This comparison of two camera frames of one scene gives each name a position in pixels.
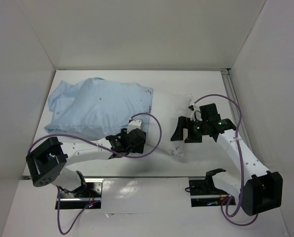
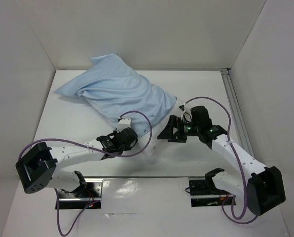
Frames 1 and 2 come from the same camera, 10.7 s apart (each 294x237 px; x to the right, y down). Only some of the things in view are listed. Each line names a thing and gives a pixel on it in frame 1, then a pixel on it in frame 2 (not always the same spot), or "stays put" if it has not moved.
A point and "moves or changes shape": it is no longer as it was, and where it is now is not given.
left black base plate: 92,193 stays put
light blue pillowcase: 98,108 to 111,83
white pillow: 166,108 moves or changes shape
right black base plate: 201,196 stays put
